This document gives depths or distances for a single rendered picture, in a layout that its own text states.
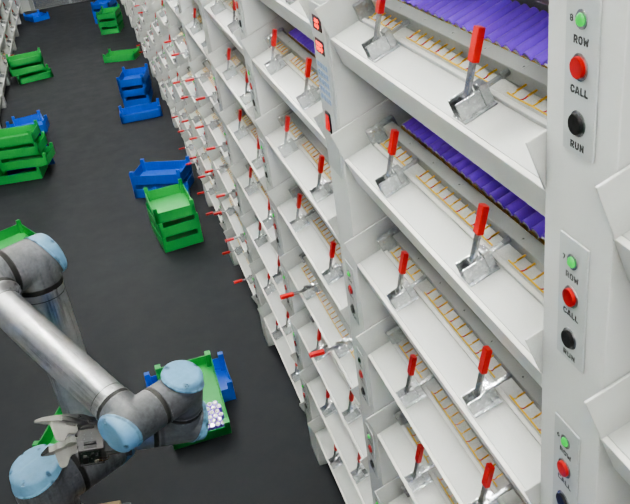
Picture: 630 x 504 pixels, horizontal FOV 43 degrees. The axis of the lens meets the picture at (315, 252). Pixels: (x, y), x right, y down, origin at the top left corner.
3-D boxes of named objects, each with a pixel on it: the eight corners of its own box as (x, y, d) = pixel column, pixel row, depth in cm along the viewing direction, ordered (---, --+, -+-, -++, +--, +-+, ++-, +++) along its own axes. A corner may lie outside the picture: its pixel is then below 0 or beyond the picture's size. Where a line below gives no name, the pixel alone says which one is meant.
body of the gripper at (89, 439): (75, 451, 168) (133, 442, 171) (72, 416, 173) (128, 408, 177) (77, 468, 174) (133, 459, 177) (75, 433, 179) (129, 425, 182)
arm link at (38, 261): (66, 477, 229) (-21, 247, 197) (116, 443, 240) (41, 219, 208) (96, 498, 219) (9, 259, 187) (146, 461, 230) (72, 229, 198)
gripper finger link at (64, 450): (41, 474, 175) (75, 457, 173) (40, 449, 179) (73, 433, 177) (51, 477, 177) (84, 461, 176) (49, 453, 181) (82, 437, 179)
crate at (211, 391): (232, 432, 270) (230, 421, 264) (174, 450, 267) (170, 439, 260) (212, 361, 289) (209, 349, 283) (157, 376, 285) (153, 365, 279)
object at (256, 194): (286, 267, 226) (262, 231, 219) (242, 188, 278) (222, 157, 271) (345, 228, 227) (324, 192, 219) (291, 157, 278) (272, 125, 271)
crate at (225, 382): (154, 422, 280) (149, 405, 276) (148, 389, 297) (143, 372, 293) (236, 399, 286) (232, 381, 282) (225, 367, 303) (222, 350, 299)
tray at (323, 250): (360, 343, 157) (329, 295, 150) (284, 219, 209) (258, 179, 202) (446, 288, 157) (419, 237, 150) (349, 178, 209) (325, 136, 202)
